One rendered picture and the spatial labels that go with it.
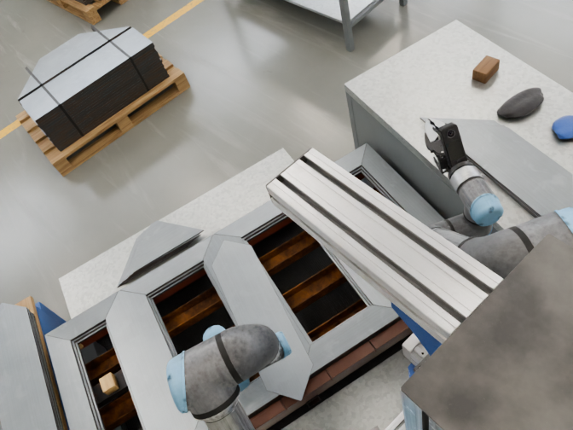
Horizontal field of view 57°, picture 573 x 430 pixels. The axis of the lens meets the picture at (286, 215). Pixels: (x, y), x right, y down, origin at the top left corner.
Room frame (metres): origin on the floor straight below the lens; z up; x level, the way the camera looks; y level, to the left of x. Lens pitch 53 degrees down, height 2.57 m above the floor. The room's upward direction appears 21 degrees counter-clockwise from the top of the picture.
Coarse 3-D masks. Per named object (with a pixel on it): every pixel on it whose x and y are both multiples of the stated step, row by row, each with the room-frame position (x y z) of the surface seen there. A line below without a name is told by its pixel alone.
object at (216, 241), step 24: (360, 168) 1.42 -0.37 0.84; (384, 192) 1.26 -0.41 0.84; (216, 240) 1.33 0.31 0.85; (240, 240) 1.28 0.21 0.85; (336, 264) 1.03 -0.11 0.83; (168, 288) 1.20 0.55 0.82; (216, 288) 1.12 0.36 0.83; (360, 288) 0.89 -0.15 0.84; (288, 312) 0.90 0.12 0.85; (168, 336) 1.00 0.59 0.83; (336, 360) 0.67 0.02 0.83; (96, 408) 0.83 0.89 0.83; (264, 408) 0.61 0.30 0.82
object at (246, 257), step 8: (248, 248) 1.23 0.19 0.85; (232, 256) 1.22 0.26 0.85; (240, 256) 1.21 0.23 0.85; (248, 256) 1.19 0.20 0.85; (256, 256) 1.18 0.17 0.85; (216, 264) 1.21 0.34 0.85; (224, 264) 1.20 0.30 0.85; (232, 264) 1.18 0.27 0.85; (240, 264) 1.17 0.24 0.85; (248, 264) 1.16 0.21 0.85; (216, 272) 1.18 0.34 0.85; (224, 272) 1.16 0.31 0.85; (232, 272) 1.15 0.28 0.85
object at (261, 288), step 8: (264, 280) 1.06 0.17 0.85; (248, 288) 1.05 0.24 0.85; (256, 288) 1.04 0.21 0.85; (264, 288) 1.03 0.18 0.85; (272, 288) 1.01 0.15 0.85; (232, 296) 1.05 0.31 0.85; (240, 296) 1.03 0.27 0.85; (248, 296) 1.02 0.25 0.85; (256, 296) 1.01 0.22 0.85; (264, 296) 1.00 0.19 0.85; (232, 304) 1.02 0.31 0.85; (240, 304) 1.00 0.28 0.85; (248, 304) 0.99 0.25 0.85; (232, 312) 0.98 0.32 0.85
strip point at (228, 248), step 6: (222, 246) 1.29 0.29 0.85; (228, 246) 1.28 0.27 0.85; (234, 246) 1.27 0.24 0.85; (240, 246) 1.25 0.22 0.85; (246, 246) 1.24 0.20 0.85; (222, 252) 1.26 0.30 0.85; (228, 252) 1.25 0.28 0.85; (234, 252) 1.24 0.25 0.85; (216, 258) 1.24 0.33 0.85; (222, 258) 1.23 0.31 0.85
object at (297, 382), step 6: (312, 366) 0.67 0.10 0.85; (300, 372) 0.67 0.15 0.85; (306, 372) 0.66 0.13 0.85; (288, 378) 0.67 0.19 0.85; (294, 378) 0.66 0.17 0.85; (300, 378) 0.65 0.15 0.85; (306, 378) 0.64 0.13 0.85; (276, 384) 0.66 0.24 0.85; (282, 384) 0.65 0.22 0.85; (288, 384) 0.65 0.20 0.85; (294, 384) 0.64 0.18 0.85; (300, 384) 0.63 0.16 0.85; (306, 384) 0.62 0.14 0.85; (270, 390) 0.65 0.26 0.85; (276, 390) 0.64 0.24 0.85; (282, 390) 0.63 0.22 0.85; (288, 390) 0.63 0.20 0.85; (294, 390) 0.62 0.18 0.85; (300, 390) 0.61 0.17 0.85; (288, 396) 0.61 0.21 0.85
